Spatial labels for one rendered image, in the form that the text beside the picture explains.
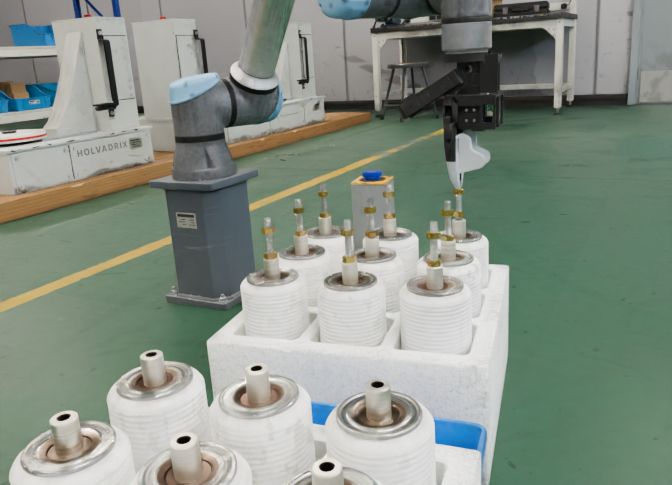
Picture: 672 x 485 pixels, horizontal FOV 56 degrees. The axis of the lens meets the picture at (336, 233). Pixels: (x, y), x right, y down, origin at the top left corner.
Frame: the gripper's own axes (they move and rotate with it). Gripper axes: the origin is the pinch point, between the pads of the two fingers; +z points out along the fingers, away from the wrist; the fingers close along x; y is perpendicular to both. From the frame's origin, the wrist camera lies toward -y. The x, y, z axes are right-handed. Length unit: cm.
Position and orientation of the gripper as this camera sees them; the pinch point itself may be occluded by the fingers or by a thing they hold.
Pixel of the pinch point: (454, 180)
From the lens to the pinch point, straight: 106.4
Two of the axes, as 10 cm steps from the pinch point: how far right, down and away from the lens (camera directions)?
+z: 0.6, 9.6, 2.7
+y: 9.2, 0.6, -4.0
